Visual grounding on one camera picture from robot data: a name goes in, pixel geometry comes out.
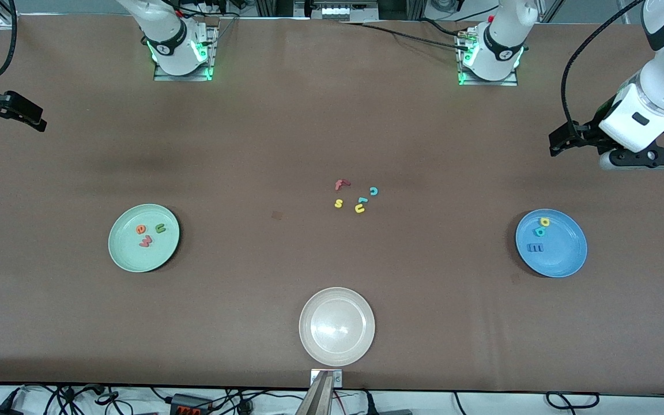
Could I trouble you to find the blue plate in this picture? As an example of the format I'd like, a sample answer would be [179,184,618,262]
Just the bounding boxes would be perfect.
[515,208,588,278]

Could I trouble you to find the light green plate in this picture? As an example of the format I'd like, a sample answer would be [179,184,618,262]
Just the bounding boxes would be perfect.
[108,203,180,273]

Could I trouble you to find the brown table mat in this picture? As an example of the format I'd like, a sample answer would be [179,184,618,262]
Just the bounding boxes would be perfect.
[0,14,664,393]

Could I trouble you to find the grey control box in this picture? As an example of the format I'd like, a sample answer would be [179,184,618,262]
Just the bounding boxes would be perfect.
[295,0,379,21]

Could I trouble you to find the beige plate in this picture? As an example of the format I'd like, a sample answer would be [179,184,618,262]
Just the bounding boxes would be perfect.
[299,286,376,367]

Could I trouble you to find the black power strip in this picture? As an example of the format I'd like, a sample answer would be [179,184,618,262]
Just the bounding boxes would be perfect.
[169,394,213,415]

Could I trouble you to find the small metal mounting plate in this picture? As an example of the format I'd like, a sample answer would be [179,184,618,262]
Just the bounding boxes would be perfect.
[310,369,343,387]

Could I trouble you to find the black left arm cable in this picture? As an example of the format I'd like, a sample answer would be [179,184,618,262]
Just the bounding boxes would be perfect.
[561,0,647,125]

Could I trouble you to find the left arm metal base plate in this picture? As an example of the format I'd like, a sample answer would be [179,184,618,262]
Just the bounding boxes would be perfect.
[458,26,518,87]

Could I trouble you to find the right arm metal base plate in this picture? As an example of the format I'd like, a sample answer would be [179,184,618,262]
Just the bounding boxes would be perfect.
[153,26,218,82]

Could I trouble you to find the long black table cable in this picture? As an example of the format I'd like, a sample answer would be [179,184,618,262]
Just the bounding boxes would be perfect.
[338,21,474,51]

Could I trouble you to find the looped black cable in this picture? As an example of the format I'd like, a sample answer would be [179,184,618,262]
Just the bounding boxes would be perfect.
[545,391,601,412]

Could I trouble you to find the beige camera stand pole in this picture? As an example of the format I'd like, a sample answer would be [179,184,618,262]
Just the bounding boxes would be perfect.
[295,371,334,415]

